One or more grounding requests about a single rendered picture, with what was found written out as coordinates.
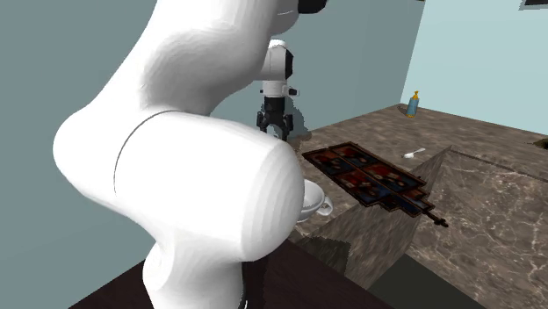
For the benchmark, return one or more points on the dark framed picture board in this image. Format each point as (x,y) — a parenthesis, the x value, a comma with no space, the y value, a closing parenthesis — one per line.
(368,175)

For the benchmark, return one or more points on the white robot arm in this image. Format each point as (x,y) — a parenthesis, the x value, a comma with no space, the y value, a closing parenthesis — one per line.
(180,171)

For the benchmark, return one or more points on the white spoon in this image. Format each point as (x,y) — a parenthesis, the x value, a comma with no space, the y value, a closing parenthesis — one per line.
(412,153)

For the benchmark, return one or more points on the dark robot stand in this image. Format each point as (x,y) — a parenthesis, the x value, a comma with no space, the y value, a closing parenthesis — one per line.
(291,282)

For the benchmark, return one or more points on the blue bottle with yellow top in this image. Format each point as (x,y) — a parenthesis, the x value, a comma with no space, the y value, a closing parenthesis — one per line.
(412,106)

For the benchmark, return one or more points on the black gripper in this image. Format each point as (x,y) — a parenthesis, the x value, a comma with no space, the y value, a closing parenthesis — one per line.
(274,107)

